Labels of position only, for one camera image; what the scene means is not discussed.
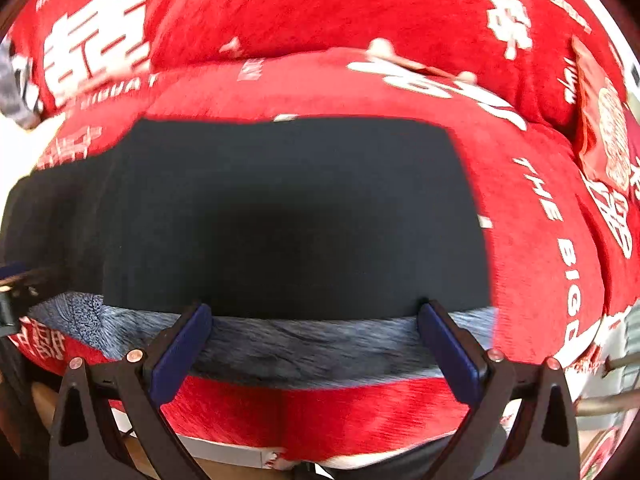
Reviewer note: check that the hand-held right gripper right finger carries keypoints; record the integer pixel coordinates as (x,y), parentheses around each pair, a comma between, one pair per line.
(450,347)

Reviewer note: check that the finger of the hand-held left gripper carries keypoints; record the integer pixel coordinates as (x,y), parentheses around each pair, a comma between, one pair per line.
(20,277)

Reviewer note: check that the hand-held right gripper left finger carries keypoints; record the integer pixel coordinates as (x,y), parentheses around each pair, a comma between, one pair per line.
(184,347)

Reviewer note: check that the black pants with grey patterned band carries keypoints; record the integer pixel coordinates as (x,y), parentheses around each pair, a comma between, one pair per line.
(280,220)

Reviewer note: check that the grey and white cloth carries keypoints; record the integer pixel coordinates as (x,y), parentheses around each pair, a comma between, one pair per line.
(15,90)

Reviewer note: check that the red printed packet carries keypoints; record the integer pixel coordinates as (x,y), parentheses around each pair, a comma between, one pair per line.
(606,125)

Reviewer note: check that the red printed blanket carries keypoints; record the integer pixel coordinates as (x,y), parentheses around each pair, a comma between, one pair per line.
(310,35)

